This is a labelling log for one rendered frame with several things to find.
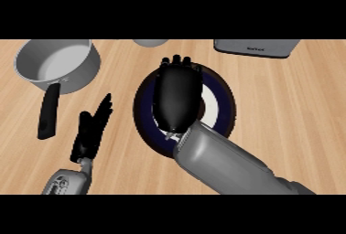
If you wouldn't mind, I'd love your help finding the grey round container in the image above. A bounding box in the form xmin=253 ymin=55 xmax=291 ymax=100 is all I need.
xmin=131 ymin=39 xmax=170 ymax=48

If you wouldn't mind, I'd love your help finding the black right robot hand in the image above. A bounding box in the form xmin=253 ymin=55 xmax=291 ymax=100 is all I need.
xmin=152 ymin=54 xmax=204 ymax=134

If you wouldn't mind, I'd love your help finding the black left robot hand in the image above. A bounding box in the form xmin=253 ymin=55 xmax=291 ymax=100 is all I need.
xmin=69 ymin=92 xmax=114 ymax=164

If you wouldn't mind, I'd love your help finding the grey appliance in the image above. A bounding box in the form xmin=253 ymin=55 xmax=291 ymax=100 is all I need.
xmin=213 ymin=39 xmax=301 ymax=59

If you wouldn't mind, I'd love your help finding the grey saucepan with black handle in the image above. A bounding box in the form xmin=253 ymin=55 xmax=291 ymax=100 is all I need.
xmin=13 ymin=39 xmax=102 ymax=141

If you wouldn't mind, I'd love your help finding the dark blue and white plate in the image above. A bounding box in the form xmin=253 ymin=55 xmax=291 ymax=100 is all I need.
xmin=133 ymin=61 xmax=238 ymax=159

